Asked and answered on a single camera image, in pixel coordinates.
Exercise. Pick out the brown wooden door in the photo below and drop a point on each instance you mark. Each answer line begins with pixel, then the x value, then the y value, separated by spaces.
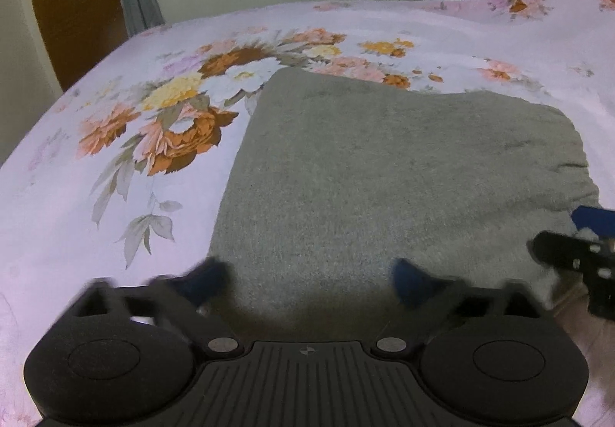
pixel 72 4

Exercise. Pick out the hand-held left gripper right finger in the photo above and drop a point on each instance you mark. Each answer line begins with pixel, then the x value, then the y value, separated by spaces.
pixel 408 282

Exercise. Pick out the floral pink bed sheet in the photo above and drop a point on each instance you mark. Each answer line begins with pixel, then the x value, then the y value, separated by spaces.
pixel 120 196

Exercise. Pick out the grey pants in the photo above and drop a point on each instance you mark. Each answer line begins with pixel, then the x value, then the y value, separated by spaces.
pixel 384 181

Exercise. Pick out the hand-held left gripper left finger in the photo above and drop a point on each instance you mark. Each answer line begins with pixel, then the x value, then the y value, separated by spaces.
pixel 209 282

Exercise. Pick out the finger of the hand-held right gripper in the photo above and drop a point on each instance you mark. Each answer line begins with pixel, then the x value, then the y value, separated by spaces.
pixel 562 249
pixel 596 219

